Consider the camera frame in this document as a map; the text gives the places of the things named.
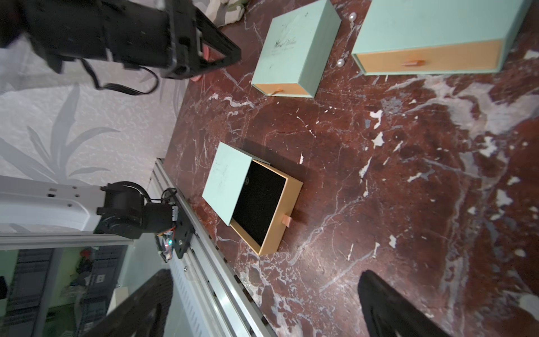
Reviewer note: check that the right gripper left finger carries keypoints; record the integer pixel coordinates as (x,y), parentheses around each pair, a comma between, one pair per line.
(144,313)

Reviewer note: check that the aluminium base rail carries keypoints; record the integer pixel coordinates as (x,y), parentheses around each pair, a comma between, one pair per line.
(215,301)

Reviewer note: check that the mint drawer jewelry box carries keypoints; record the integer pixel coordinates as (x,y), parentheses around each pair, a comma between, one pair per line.
(437,37)

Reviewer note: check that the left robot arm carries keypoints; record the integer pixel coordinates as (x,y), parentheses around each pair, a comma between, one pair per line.
(42,202)

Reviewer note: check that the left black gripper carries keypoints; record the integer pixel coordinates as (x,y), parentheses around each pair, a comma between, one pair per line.
(124,32)

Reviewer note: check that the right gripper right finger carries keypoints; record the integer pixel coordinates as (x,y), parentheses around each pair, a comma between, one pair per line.
(387,313)

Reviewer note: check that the beige gardening gloves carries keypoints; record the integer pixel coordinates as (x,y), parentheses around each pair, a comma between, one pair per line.
(222,12)

